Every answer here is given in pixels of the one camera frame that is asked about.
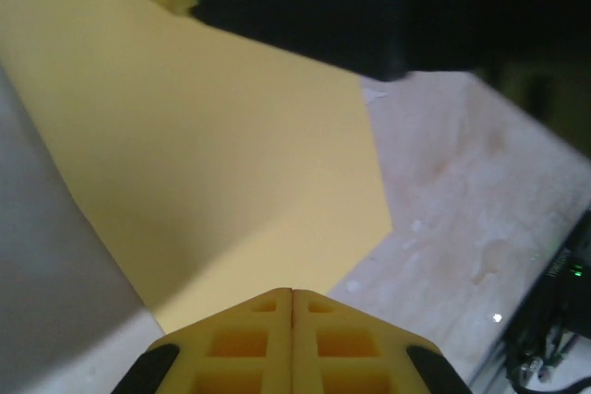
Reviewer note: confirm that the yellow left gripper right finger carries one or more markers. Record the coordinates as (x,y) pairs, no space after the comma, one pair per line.
(351,352)

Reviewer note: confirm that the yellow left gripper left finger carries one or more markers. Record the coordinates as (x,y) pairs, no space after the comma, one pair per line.
(240,352)

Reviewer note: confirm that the yellow paper sheet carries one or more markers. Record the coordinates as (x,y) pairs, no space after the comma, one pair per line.
(208,135)

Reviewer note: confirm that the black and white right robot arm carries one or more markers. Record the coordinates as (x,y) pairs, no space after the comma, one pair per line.
(572,274)

